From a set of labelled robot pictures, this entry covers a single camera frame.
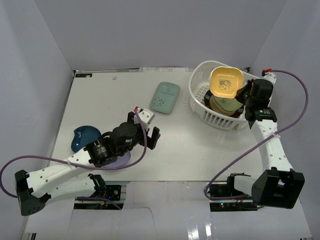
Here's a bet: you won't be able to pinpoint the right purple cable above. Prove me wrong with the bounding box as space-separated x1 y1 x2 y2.
204 69 310 210

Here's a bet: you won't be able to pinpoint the brown square plate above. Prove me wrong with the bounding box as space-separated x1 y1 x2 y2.
213 109 242 118

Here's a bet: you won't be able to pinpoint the dark blue leaf dish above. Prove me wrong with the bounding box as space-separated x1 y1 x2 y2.
70 125 102 153

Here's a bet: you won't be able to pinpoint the round black rimmed plate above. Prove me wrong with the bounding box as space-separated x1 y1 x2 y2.
203 90 244 113

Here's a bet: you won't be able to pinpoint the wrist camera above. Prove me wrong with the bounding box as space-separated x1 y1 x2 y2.
133 106 155 125
261 68 277 85

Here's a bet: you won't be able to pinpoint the green square panda plate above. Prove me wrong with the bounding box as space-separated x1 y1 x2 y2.
209 95 243 112

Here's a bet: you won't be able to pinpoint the purple square panda plate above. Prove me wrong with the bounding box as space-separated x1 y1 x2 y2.
103 151 131 169

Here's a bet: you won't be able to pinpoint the white plastic basket bin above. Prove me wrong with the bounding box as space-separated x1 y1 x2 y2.
188 60 258 131

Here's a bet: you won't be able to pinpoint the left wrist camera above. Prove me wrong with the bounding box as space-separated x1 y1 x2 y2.
133 106 155 125

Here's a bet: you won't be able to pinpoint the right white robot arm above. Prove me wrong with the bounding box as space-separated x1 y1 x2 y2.
225 78 305 209

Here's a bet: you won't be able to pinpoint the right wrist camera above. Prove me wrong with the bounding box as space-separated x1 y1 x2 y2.
261 68 277 85

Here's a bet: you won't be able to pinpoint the yellow square panda plate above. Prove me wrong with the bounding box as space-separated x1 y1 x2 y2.
209 66 244 99

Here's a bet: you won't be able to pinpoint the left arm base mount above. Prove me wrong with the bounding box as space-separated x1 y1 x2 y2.
75 173 124 210

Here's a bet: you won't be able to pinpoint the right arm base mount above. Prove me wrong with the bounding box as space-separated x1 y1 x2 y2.
203 172 259 213

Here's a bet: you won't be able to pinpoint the papers at table back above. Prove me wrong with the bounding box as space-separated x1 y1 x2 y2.
139 67 194 73

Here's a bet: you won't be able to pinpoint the black label sticker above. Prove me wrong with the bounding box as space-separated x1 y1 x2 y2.
74 73 93 78

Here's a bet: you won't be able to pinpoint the teal rectangular plate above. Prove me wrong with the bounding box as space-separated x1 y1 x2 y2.
150 81 181 114

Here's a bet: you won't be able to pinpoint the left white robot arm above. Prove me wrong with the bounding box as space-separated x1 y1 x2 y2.
14 107 161 216

